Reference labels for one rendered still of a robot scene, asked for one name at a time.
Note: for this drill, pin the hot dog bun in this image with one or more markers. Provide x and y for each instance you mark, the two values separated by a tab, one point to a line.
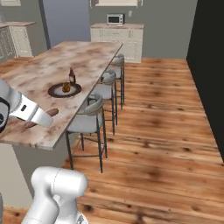
66	87

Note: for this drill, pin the cream corner cupboard run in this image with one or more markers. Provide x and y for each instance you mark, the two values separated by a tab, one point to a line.
17	38

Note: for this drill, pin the white wall socket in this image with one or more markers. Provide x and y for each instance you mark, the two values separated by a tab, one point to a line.
130	14

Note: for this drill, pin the grey stool with metal legs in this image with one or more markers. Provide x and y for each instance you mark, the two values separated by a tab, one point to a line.
118	60
103	90
84	121

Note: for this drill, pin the white microwave oven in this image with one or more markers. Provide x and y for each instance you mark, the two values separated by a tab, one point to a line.
114	19

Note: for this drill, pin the cream cupboard run with worktop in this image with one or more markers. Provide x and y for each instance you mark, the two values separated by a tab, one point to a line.
116	38

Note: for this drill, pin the marble-top dining table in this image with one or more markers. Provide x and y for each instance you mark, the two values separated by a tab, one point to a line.
73	58

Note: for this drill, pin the dark-rimmed round plate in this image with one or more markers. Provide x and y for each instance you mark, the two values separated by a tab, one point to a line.
55	92

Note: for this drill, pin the brown condiment bottle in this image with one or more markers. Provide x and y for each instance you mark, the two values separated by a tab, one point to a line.
72	77

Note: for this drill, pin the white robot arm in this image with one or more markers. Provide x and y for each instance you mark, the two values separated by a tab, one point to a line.
55	189

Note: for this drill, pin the brown sausage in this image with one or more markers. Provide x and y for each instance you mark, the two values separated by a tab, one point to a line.
53	112

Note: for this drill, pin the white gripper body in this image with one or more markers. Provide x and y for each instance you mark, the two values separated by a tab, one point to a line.
42	118

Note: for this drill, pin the cream wall cupboard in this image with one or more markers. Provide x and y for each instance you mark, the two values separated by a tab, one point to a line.
10	2

